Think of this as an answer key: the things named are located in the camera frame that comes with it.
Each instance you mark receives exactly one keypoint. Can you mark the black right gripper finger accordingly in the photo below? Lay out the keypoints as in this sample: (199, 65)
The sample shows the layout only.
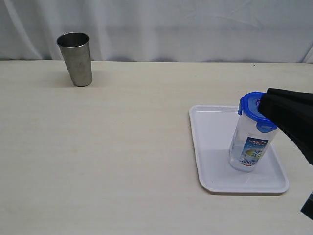
(292, 113)

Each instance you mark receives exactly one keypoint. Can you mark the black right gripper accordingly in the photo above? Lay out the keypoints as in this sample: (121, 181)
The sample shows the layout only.
(307, 208)

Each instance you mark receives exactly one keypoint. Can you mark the blue plastic lid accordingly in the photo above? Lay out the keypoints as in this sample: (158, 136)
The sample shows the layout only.
(249, 105)

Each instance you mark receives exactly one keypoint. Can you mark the clear plastic jar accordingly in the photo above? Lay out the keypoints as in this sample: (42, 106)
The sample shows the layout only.
(250, 142)

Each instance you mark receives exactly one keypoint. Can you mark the stainless steel cup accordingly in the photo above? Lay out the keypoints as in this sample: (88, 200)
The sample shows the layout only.
(74, 47)

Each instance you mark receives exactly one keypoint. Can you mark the white plastic tray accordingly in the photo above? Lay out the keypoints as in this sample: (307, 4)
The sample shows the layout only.
(212, 128)

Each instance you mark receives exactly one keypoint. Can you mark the white curtain backdrop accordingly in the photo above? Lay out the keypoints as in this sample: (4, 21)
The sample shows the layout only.
(162, 30)

